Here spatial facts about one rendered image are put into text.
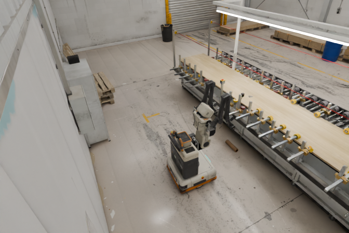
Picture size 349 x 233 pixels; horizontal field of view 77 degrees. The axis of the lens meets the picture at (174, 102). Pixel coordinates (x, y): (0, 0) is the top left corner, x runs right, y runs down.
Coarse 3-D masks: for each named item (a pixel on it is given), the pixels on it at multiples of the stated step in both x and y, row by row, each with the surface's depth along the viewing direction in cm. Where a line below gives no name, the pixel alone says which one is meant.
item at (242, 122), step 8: (200, 88) 494; (208, 96) 469; (240, 120) 391; (248, 128) 377; (256, 136) 365; (272, 144) 338; (280, 152) 325; (296, 168) 306; (304, 168) 298; (312, 176) 287; (320, 184) 278; (328, 192) 270; (336, 192) 267; (336, 200) 264; (344, 200) 257
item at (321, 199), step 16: (240, 128) 438; (256, 144) 413; (288, 144) 338; (272, 160) 381; (304, 160) 319; (320, 160) 295; (288, 176) 357; (304, 192) 339; (320, 192) 313; (320, 208) 320; (336, 208) 298
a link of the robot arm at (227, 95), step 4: (224, 96) 290; (228, 96) 288; (224, 100) 290; (220, 104) 296; (224, 104) 295; (220, 108) 297; (220, 112) 299; (216, 116) 310; (220, 116) 302; (220, 120) 303
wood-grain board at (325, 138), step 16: (192, 64) 559; (208, 64) 555; (208, 80) 487; (240, 80) 475; (256, 96) 420; (272, 96) 418; (272, 112) 375; (288, 112) 373; (304, 112) 371; (288, 128) 338; (304, 128) 337; (320, 128) 335; (336, 128) 334; (320, 144) 307; (336, 144) 306; (336, 160) 282
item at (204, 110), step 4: (200, 104) 320; (204, 104) 316; (200, 108) 317; (204, 108) 311; (208, 108) 307; (200, 112) 314; (204, 112) 309; (208, 112) 309; (212, 112) 312; (204, 116) 310; (208, 116) 313
